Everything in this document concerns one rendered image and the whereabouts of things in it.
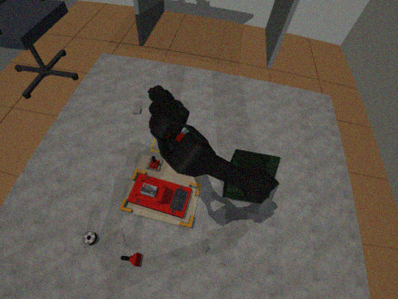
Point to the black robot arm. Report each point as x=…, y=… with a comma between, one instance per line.
x=193, y=156

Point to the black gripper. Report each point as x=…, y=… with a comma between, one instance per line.
x=177, y=129

